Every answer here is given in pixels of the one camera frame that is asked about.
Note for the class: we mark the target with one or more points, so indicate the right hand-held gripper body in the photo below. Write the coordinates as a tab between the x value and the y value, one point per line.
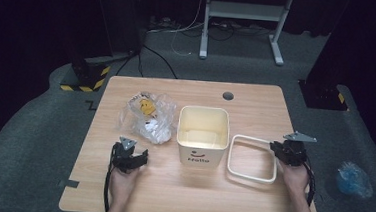
293	151

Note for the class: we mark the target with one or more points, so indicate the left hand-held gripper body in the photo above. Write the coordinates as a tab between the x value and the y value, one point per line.
124	156

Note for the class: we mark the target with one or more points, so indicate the clear smiley plastic bag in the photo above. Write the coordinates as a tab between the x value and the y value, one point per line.
148	121

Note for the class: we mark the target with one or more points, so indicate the cream square trash bin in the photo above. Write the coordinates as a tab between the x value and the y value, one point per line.
202	133

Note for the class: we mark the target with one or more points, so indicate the person's right hand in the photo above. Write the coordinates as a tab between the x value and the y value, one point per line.
292	178

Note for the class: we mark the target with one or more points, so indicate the black yellow striped base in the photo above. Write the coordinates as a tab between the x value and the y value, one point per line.
323	95
87	79

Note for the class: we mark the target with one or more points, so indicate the blue plastic bag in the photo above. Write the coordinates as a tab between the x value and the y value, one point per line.
354	179

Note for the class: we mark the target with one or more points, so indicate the black upright column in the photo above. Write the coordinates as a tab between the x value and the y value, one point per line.
122	17

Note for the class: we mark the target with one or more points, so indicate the white metal stand frame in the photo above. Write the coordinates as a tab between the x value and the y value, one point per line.
244	10

